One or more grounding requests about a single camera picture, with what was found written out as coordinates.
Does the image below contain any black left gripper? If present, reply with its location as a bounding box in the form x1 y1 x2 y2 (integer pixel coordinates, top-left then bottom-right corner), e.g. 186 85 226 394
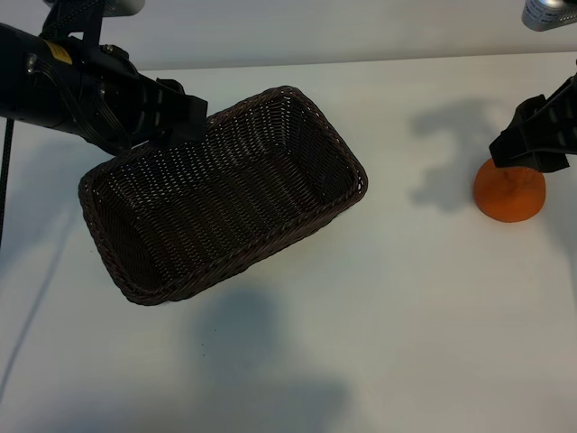
42 35 208 157

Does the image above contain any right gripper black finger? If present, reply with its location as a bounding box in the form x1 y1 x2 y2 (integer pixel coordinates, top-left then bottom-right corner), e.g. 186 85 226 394
489 76 577 169
534 154 573 175

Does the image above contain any orange fruit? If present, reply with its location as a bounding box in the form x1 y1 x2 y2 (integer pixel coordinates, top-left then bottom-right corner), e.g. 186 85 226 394
472 158 547 224

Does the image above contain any dark brown wicker basket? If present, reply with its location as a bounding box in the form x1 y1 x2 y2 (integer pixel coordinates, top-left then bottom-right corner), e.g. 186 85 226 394
78 85 370 307

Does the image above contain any thin black wire bundle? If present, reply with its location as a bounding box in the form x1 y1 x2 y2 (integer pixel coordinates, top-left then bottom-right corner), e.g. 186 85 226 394
33 42 133 154

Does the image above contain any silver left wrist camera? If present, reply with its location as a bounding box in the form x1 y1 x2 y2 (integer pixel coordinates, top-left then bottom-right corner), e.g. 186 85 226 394
101 0 148 17

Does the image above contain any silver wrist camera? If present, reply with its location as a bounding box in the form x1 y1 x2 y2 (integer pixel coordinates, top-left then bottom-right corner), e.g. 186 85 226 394
521 0 577 33
101 0 148 17

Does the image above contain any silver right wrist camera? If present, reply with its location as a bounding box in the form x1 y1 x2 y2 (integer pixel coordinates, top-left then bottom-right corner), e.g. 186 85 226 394
521 0 577 33

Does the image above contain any black left camera bracket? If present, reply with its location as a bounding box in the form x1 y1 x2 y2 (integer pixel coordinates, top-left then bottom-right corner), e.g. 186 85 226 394
40 0 105 62

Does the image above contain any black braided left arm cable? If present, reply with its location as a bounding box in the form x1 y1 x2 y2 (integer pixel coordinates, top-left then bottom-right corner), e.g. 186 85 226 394
0 115 15 250

